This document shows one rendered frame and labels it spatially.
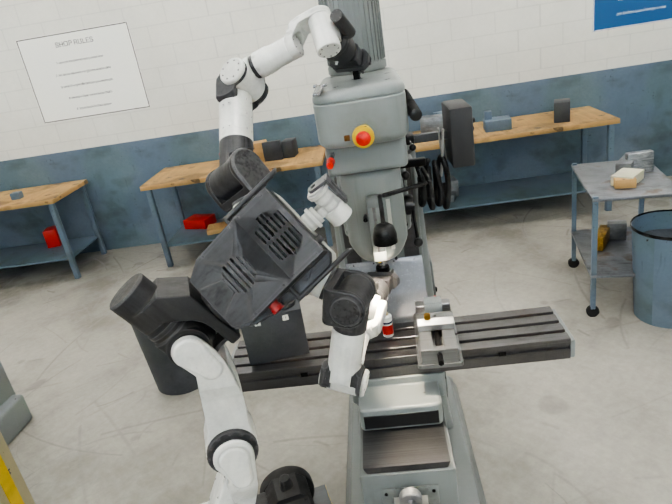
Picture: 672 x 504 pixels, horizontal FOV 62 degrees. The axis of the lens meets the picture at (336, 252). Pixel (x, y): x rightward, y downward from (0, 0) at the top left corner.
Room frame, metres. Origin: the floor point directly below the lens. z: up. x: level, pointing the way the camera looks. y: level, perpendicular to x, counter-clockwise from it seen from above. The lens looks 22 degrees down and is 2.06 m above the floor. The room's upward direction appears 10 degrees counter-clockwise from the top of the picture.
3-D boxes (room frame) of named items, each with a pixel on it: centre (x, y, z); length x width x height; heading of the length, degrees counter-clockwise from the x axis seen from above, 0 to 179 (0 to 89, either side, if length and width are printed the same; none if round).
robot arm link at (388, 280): (1.66, -0.12, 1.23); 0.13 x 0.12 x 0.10; 69
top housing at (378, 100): (1.76, -0.15, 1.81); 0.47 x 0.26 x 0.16; 174
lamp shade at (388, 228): (1.53, -0.15, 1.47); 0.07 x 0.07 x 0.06
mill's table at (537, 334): (1.74, -0.15, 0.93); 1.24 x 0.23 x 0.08; 84
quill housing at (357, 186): (1.75, -0.15, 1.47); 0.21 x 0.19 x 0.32; 84
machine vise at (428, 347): (1.70, -0.30, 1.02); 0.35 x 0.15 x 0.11; 172
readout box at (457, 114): (2.01, -0.52, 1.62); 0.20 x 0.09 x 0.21; 174
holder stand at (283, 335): (1.80, 0.27, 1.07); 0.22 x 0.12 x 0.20; 95
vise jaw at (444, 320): (1.67, -0.30, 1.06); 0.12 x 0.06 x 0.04; 82
